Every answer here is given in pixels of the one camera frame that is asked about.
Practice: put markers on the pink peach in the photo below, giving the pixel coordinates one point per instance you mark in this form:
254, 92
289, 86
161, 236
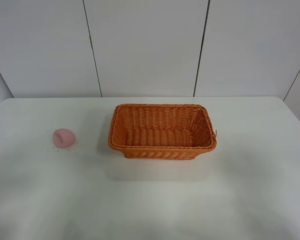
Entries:
63, 138

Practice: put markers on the orange woven basket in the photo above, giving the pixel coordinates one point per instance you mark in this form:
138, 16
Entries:
161, 131

